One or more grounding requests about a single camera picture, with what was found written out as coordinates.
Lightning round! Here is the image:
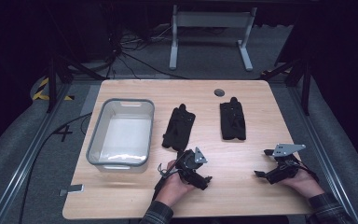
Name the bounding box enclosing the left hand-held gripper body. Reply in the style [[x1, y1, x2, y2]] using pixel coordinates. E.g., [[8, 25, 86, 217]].
[[175, 147, 209, 189]]

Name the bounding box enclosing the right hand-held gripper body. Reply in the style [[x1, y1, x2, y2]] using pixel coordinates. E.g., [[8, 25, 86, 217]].
[[264, 143, 307, 186]]

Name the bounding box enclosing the person's right hand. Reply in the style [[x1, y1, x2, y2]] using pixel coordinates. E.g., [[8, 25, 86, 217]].
[[280, 168, 324, 199]]

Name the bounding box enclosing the person's left hand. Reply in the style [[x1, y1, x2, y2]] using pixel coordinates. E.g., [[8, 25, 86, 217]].
[[155, 160, 198, 208]]

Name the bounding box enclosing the black cloth glove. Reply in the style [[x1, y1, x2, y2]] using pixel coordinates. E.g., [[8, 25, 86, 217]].
[[219, 96, 247, 141], [161, 103, 197, 152]]

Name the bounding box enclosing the white basin with grey rim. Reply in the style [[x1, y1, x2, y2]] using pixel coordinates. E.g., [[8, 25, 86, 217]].
[[86, 98, 156, 174]]

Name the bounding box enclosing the black metal stand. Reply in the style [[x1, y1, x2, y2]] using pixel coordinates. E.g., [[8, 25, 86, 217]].
[[259, 52, 312, 117], [45, 54, 107, 114]]

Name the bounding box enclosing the grey metal clip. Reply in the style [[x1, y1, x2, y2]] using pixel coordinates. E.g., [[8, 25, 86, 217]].
[[58, 183, 85, 198]]

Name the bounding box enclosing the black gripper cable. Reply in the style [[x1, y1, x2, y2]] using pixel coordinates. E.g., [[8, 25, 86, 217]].
[[295, 157, 321, 184], [151, 151, 187, 202]]

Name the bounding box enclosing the bundle of floor cables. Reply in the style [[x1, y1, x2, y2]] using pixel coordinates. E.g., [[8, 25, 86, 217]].
[[105, 24, 189, 80]]

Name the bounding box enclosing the white metal desk frame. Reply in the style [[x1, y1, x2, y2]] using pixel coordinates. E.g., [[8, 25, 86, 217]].
[[168, 4, 258, 73]]

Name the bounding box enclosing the long black floor cable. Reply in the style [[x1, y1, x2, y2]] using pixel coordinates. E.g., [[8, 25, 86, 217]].
[[18, 112, 93, 224]]

